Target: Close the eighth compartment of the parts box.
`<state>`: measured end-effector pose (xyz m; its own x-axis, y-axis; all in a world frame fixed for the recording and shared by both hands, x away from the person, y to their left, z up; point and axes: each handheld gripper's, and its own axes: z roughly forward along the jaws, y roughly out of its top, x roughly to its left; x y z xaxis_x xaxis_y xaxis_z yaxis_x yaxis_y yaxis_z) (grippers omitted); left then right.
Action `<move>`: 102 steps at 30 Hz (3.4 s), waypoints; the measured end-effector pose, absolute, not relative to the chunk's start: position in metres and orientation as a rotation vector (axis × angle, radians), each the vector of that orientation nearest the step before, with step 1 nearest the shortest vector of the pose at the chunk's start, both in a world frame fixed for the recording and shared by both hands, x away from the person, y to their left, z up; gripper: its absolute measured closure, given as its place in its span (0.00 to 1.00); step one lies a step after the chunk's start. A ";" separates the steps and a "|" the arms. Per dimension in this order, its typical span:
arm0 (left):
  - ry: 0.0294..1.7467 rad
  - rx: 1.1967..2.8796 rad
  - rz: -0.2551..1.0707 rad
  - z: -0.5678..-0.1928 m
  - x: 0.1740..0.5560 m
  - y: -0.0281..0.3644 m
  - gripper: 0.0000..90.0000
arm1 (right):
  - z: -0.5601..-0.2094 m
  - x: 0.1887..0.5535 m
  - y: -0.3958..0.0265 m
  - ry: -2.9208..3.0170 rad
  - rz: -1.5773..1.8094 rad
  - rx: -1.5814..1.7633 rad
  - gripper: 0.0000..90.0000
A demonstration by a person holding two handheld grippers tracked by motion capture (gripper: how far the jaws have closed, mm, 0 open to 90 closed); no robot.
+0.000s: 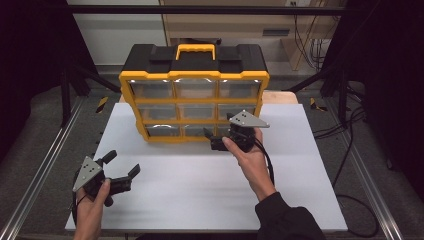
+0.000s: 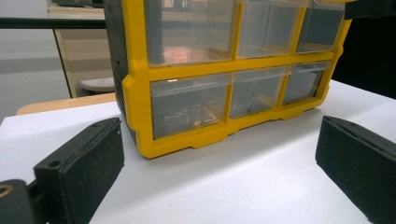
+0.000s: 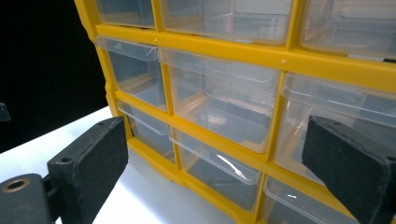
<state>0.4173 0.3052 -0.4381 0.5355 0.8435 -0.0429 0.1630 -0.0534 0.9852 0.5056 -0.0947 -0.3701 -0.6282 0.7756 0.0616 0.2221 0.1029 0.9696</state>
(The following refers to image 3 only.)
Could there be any yellow black organizer cabinet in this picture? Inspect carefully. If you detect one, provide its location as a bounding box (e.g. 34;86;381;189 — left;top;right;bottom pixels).
74;0;396;224

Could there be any transparent plastic drawer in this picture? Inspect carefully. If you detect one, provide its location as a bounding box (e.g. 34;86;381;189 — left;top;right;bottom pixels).
169;126;263;215

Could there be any set of clear drawers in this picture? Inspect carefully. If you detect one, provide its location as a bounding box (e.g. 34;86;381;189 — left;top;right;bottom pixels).
94;0;396;224

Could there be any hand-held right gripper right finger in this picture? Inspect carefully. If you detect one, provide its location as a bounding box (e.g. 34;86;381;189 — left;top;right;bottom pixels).
301;115;396;224

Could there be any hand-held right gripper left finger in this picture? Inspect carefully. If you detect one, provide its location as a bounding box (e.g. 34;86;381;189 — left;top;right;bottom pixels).
46;116;129;224

